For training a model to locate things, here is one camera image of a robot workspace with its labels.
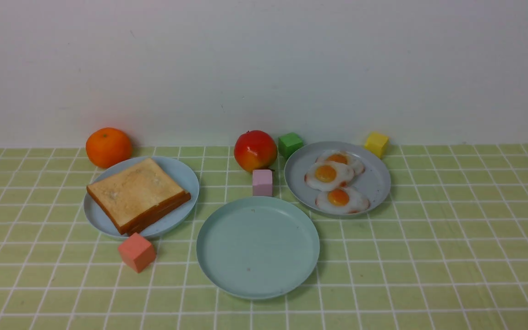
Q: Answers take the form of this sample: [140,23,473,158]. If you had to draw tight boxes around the fried egg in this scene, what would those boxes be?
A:
[304,161,355,192]
[315,187,370,215]
[316,150,365,176]

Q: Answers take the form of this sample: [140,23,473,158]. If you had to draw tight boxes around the toast slice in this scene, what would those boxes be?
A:
[119,192,191,236]
[87,157,188,230]

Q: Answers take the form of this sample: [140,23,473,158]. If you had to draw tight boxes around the pink cube block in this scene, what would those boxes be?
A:
[252,169,273,197]

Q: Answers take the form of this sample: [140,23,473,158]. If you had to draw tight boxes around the red yellow apple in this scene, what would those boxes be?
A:
[233,130,277,173]

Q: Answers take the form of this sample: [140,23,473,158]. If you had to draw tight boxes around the green cube block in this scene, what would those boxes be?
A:
[277,132,304,159]

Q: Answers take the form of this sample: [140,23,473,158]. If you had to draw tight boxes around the teal green plate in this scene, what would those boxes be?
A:
[196,196,320,300]

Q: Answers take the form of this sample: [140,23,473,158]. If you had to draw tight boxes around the light blue plate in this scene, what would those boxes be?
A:
[82,156,200,241]

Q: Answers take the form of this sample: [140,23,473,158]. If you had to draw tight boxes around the grey plate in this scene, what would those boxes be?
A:
[284,141,391,216]

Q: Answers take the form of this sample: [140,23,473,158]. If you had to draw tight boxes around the yellow cube block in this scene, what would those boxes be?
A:
[364,132,389,159]

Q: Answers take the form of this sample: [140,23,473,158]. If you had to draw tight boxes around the salmon red cube block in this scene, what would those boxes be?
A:
[118,233,157,273]

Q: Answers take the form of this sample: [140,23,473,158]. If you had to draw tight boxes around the orange mandarin fruit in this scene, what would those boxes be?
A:
[85,127,133,169]

